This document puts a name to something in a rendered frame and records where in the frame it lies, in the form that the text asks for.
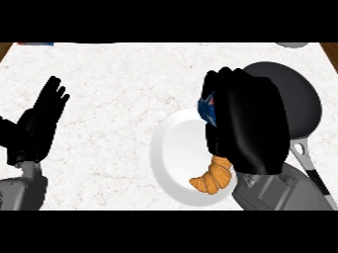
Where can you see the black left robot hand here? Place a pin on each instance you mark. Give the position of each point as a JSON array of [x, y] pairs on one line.
[[35, 128]]

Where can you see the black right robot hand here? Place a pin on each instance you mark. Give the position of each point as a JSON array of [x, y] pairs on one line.
[[254, 122]]

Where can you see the blue can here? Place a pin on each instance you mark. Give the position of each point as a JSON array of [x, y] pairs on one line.
[[208, 110]]

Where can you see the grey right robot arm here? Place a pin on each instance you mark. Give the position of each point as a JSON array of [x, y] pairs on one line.
[[284, 191]]

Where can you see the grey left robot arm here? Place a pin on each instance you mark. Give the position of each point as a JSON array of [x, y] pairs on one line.
[[16, 191]]

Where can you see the black frying pan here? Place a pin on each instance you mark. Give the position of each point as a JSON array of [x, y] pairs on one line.
[[300, 102]]

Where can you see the white plate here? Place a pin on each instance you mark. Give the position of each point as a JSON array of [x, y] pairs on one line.
[[186, 158]]

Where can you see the brown croissant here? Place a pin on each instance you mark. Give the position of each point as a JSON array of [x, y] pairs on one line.
[[214, 178]]

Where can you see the grey round object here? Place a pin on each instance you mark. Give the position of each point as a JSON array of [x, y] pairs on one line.
[[293, 44]]

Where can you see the blue and red object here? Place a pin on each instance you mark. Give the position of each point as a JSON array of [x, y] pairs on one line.
[[34, 43]]

